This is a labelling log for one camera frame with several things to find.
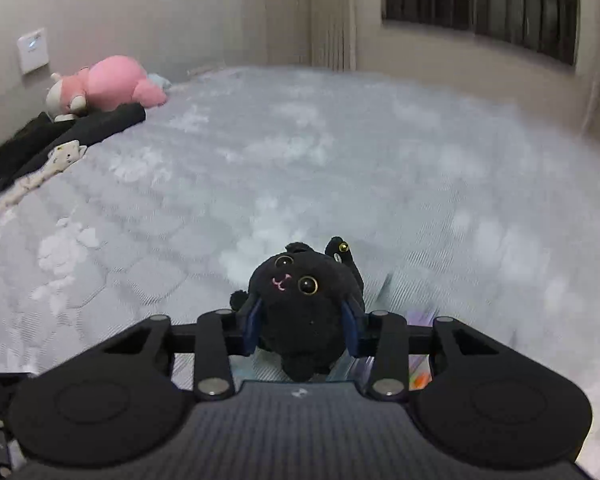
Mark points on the black cloth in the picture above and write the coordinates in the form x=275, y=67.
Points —
x=55, y=135

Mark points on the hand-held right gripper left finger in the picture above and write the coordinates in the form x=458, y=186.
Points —
x=250, y=327

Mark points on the black plush cat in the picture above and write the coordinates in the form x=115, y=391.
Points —
x=300, y=305

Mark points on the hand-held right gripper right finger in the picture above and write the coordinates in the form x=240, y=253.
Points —
x=353, y=330

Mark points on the clear plastic container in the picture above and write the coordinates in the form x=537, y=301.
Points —
x=252, y=367

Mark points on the grey quilted mattress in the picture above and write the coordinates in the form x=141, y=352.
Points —
x=330, y=160

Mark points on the light blue cloth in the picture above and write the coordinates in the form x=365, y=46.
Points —
x=159, y=81

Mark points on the pink plush toy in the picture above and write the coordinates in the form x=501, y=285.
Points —
x=115, y=80

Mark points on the white wall switch panel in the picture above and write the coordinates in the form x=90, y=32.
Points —
x=32, y=51

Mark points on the white cat plush strip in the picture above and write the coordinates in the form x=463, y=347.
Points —
x=62, y=157

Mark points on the dark window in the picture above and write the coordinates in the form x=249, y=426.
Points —
x=480, y=5

